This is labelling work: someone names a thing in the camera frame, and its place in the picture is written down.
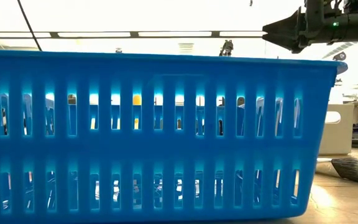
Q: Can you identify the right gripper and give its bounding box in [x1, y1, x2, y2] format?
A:
[262, 0, 347, 54]

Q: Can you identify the white ceiling vent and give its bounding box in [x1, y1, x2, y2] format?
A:
[177, 42, 195, 57]

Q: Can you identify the blue slotted plastic basket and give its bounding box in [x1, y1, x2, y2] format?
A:
[0, 49, 349, 224]

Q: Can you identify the beige plastic bin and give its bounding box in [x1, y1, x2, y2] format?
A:
[318, 103, 356, 156]

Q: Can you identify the long ceiling light strip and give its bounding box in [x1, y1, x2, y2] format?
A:
[0, 30, 265, 39]

